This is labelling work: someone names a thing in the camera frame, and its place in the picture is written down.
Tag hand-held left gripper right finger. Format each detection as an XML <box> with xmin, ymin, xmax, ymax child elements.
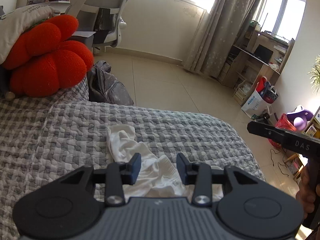
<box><xmin>176</xmin><ymin>153</ymin><xmax>253</xmax><ymax>207</ymax></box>

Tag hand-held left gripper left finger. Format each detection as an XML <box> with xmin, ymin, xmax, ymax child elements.
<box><xmin>60</xmin><ymin>153</ymin><xmax>142</xmax><ymax>207</ymax></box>

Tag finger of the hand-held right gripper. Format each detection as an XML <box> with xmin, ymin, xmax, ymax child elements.
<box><xmin>247</xmin><ymin>121</ymin><xmax>278</xmax><ymax>141</ymax></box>

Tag white pants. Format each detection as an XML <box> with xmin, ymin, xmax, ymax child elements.
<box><xmin>106</xmin><ymin>125</ymin><xmax>223</xmax><ymax>202</ymax></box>

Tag person's right hand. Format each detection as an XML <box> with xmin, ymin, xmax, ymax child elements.
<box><xmin>296</xmin><ymin>165</ymin><xmax>320</xmax><ymax>213</ymax></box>

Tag low wooden shelf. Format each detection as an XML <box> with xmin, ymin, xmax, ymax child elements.
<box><xmin>285</xmin><ymin>110</ymin><xmax>320</xmax><ymax>180</ymax></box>

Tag red printed bag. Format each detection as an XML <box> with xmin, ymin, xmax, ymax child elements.
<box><xmin>269</xmin><ymin>114</ymin><xmax>297</xmax><ymax>150</ymax></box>

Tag white paper bag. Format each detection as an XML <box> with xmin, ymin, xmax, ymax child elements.
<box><xmin>241</xmin><ymin>89</ymin><xmax>269</xmax><ymax>118</ymax></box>

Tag purple plush toy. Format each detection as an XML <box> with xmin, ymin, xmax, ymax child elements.
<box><xmin>286</xmin><ymin>105</ymin><xmax>314</xmax><ymax>128</ymax></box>

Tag red cloth bag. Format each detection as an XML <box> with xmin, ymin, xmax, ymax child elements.
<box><xmin>255</xmin><ymin>77</ymin><xmax>270</xmax><ymax>93</ymax></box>

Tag wooden desk with shelves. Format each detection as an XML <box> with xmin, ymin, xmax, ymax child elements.
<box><xmin>219</xmin><ymin>21</ymin><xmax>295</xmax><ymax>105</ymax></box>

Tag green potted plant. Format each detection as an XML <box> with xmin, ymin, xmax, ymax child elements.
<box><xmin>309</xmin><ymin>55</ymin><xmax>320</xmax><ymax>93</ymax></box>

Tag black monitor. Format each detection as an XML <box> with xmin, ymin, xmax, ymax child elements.
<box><xmin>254</xmin><ymin>44</ymin><xmax>273</xmax><ymax>62</ymax></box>

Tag grey backpack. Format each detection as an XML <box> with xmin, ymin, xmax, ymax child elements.
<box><xmin>86</xmin><ymin>60</ymin><xmax>134</xmax><ymax>106</ymax></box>

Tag grey star-print curtain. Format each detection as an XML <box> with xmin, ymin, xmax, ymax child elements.
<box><xmin>184</xmin><ymin>0</ymin><xmax>268</xmax><ymax>79</ymax></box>

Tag small window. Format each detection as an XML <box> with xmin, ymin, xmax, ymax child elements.
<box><xmin>260</xmin><ymin>0</ymin><xmax>307</xmax><ymax>41</ymax></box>

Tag red pumpkin cushion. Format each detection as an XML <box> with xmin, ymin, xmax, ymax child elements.
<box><xmin>4</xmin><ymin>15</ymin><xmax>94</xmax><ymax>97</ymax></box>

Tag white paper sheet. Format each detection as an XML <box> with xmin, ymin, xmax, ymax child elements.
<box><xmin>73</xmin><ymin>31</ymin><xmax>97</xmax><ymax>38</ymax></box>

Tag white printed pillow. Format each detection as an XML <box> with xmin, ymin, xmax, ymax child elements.
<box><xmin>0</xmin><ymin>4</ymin><xmax>57</xmax><ymax>65</ymax></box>

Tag black floor cable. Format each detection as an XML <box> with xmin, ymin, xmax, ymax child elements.
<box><xmin>270</xmin><ymin>147</ymin><xmax>304</xmax><ymax>178</ymax></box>

